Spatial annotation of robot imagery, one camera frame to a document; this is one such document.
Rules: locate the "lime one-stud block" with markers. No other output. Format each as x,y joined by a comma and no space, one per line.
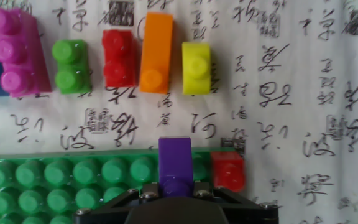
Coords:
196,68

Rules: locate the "beige calligraphy print cloth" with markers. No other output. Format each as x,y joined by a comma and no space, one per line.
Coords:
291,109

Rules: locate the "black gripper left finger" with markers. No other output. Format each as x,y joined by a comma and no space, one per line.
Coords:
149,190

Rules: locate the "small red one-stud block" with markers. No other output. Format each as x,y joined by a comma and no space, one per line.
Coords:
228,171

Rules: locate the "green studded baseplate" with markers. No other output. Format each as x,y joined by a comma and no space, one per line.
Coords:
57,180

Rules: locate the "orange long one-stud block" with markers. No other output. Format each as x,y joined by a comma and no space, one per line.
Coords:
155,53

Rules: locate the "red two-stud block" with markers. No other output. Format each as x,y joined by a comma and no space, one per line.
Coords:
119,59

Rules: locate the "green two-stud block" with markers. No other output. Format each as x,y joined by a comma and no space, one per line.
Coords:
71,67

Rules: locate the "magenta three-stud block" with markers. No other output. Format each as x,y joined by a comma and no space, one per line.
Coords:
17,53

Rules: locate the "purple one-stud block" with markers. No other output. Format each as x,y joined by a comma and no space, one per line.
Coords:
175,161

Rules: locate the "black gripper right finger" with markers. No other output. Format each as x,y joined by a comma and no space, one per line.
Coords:
202,190

